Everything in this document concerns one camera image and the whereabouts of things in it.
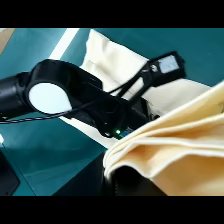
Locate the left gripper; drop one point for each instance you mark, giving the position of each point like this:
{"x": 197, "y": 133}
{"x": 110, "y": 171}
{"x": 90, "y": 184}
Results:
{"x": 113, "y": 113}

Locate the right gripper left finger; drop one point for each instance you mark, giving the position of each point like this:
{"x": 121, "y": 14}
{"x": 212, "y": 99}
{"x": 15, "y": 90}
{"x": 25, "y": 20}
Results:
{"x": 86, "y": 181}

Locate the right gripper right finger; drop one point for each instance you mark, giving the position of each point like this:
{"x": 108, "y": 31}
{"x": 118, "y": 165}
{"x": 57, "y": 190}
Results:
{"x": 131, "y": 185}

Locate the cream shirt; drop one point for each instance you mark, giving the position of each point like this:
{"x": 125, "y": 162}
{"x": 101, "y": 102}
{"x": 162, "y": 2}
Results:
{"x": 186, "y": 150}

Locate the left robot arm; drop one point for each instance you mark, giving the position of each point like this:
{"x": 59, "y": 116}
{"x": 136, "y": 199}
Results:
{"x": 50, "y": 86}

